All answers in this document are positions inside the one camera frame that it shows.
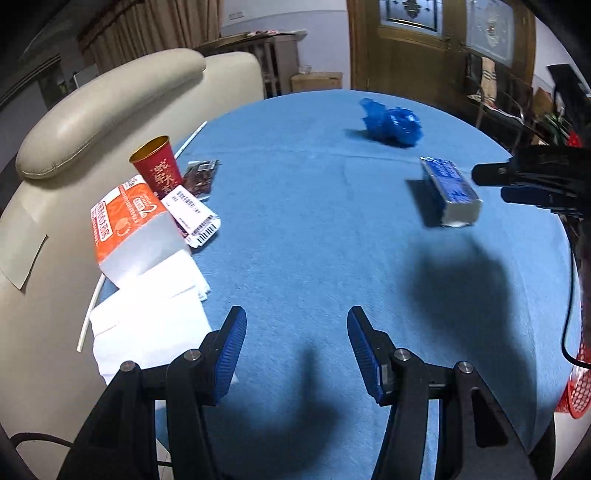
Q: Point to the red plastic basket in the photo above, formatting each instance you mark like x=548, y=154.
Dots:
x=577, y=392

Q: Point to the blue tablecloth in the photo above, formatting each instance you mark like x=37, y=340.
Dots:
x=323, y=230

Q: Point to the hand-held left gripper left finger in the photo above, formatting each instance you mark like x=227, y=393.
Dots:
x=228, y=355

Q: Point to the wooden slatted crib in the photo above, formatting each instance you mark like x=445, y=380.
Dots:
x=277, y=60

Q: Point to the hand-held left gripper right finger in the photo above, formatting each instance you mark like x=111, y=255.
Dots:
x=364, y=355

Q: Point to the brown cardboard box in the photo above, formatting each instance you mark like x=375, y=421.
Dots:
x=316, y=81

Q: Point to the blue carton box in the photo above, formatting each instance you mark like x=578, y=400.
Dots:
x=450, y=189

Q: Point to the white tissue stack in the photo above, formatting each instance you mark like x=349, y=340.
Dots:
x=147, y=314

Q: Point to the beige curtains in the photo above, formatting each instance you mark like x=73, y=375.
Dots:
x=152, y=27

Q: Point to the dark metal chair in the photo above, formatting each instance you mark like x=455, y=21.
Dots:
x=505, y=113

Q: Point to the wooden double door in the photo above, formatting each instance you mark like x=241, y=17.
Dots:
x=406, y=64

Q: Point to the small white box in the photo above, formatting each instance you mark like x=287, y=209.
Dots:
x=194, y=221

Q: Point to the dark snack packet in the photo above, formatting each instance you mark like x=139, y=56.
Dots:
x=201, y=180

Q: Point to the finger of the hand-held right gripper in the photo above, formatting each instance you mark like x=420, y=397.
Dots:
x=524, y=194
x=494, y=174

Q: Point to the orange and white carton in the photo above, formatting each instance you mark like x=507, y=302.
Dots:
x=129, y=221

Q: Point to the red paper cup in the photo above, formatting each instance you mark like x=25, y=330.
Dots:
x=159, y=170

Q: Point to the beige leather sofa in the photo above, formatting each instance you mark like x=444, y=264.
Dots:
x=92, y=120

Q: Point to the crumpled blue plastic bag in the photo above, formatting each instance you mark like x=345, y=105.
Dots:
x=395, y=122

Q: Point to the striped cloth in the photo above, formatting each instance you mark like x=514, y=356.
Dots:
x=488, y=81

